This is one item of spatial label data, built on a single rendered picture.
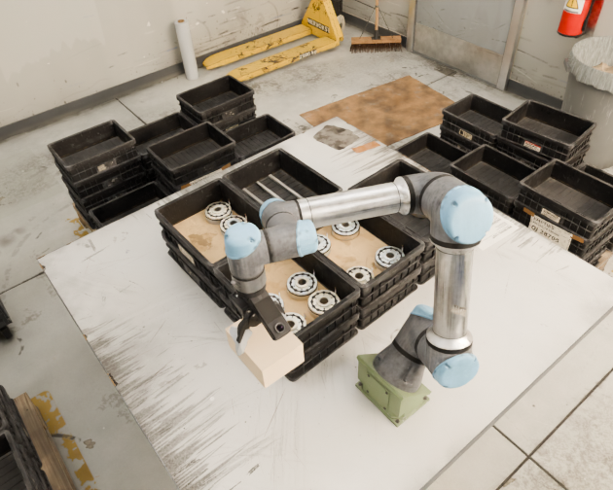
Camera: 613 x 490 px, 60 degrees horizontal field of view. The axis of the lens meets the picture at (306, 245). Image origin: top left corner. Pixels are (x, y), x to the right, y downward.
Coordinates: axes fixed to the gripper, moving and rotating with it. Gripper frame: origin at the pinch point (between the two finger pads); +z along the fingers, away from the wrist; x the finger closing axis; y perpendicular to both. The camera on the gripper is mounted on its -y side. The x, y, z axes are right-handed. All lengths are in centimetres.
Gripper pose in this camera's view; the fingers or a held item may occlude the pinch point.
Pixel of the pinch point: (264, 341)
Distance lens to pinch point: 134.8
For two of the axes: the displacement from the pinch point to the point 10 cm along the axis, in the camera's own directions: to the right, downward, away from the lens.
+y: -6.2, -5.2, 5.8
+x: -7.8, 4.6, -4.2
